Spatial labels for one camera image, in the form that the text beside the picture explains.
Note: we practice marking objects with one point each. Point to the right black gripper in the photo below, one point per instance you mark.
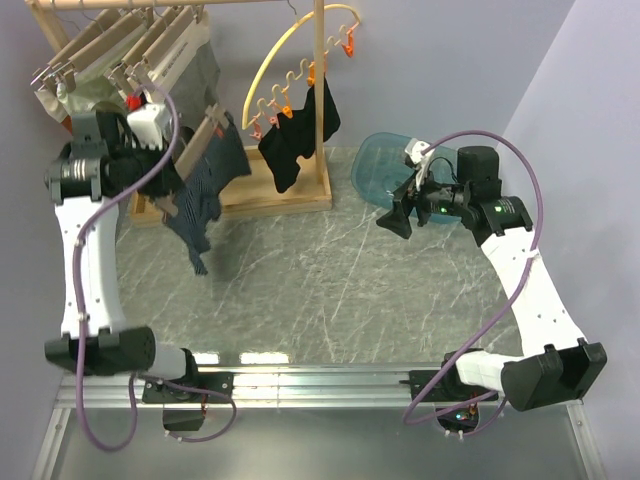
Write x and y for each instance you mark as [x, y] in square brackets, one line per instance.
[397, 219]

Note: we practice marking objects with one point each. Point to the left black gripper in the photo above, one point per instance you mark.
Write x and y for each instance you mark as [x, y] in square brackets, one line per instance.
[165, 182]

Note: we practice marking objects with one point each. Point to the beige clip hanger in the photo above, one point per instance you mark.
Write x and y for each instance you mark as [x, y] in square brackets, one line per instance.
[214, 124]

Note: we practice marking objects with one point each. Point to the navy striped underwear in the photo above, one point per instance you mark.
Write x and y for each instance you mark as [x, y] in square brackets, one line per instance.
[198, 203]

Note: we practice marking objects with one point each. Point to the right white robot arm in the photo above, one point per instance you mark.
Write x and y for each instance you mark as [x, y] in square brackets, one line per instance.
[557, 363]

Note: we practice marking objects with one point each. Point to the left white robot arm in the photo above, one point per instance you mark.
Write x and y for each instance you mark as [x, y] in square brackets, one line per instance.
[95, 336]

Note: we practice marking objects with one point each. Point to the orange hanging underwear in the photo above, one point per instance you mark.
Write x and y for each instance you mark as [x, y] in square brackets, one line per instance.
[67, 124]

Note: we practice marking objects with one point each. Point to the light green hanging underwear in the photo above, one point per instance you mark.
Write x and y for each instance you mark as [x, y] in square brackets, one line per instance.
[93, 90]

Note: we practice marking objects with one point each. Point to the beige hanger with grey underwear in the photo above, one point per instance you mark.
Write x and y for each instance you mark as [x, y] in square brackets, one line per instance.
[137, 72]

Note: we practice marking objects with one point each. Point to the grey hanging underwear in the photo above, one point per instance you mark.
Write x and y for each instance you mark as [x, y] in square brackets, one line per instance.
[189, 73]

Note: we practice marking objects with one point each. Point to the black hanging underwear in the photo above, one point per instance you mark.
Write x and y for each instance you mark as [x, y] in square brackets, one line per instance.
[289, 139]

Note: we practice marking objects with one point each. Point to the beige hanger with green underwear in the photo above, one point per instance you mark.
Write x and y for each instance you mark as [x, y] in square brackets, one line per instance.
[100, 41]

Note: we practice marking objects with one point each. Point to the yellow curved clip hanger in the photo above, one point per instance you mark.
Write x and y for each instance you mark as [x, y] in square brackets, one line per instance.
[255, 108]

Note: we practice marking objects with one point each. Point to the blue plastic basin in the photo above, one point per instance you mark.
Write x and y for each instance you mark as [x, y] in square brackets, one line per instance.
[379, 169]

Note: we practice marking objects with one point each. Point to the wooden clothes rack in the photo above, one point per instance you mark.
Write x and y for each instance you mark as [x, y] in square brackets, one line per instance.
[253, 195]

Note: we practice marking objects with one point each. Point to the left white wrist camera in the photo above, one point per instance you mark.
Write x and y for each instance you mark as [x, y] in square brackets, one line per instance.
[148, 121]

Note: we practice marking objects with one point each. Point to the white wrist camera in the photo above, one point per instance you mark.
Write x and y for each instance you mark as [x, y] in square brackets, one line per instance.
[418, 156]
[148, 121]

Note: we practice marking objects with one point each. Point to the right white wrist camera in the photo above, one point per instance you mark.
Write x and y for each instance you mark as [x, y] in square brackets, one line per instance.
[418, 156]

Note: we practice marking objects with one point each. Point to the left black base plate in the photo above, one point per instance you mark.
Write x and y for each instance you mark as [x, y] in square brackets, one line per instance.
[208, 388]

